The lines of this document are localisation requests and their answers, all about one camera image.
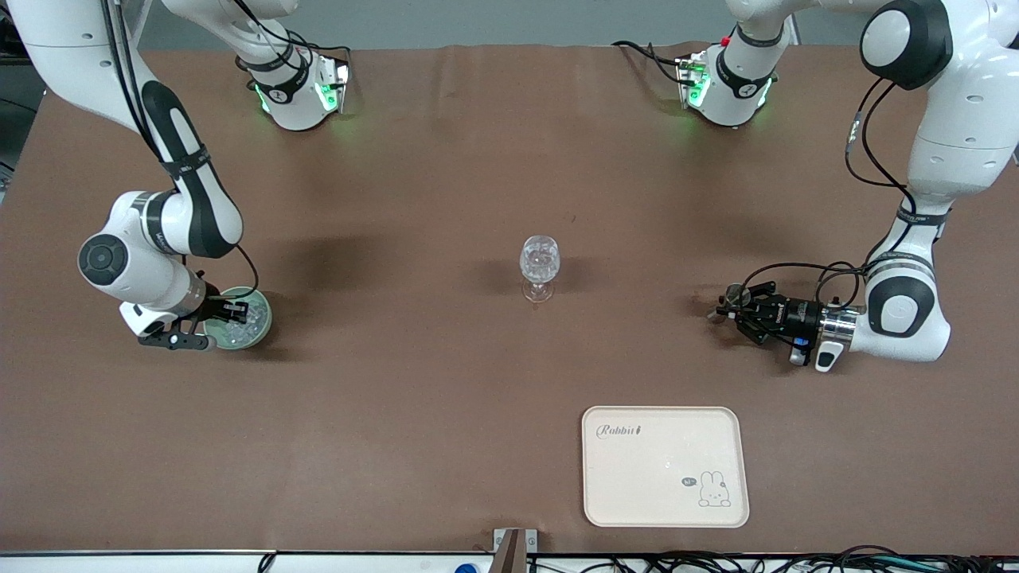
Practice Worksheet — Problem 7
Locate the steel double jigger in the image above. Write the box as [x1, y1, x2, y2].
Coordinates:
[712, 284, 752, 324]

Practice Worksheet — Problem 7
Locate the clear ice cubes pile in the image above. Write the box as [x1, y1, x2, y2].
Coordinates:
[226, 298, 269, 345]

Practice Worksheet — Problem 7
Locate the clear stemmed wine glass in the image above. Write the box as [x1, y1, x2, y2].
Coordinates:
[519, 235, 562, 304]

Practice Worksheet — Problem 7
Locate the green ceramic bowl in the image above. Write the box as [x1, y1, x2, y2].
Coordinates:
[202, 286, 274, 352]

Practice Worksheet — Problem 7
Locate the brown table mat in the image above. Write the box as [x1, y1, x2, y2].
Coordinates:
[0, 42, 1019, 555]

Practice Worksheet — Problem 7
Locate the cream rabbit print tray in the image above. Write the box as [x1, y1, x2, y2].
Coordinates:
[581, 405, 751, 529]

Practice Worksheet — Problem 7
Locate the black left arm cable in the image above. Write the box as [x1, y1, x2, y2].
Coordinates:
[736, 74, 918, 311]

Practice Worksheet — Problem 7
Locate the black cable tangle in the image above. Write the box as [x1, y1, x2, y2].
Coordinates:
[529, 544, 1019, 573]

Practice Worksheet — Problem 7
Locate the black right base cable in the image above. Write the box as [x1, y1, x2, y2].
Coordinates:
[233, 0, 353, 90]

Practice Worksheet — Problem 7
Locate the black base cable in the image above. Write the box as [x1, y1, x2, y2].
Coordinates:
[611, 39, 695, 85]
[233, 0, 353, 90]

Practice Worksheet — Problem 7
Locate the black left base cable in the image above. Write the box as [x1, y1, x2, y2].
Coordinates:
[611, 39, 695, 85]

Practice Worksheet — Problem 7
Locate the silver camera mount bracket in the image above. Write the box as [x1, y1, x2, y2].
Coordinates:
[492, 527, 540, 573]

